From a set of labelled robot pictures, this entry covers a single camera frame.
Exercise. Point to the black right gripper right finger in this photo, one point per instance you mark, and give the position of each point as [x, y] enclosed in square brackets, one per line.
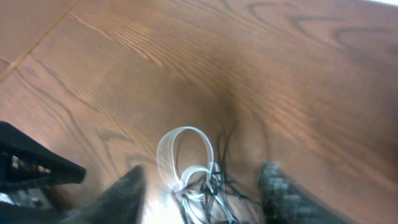
[285, 202]

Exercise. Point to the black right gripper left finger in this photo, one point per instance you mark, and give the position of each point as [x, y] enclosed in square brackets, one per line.
[119, 204]

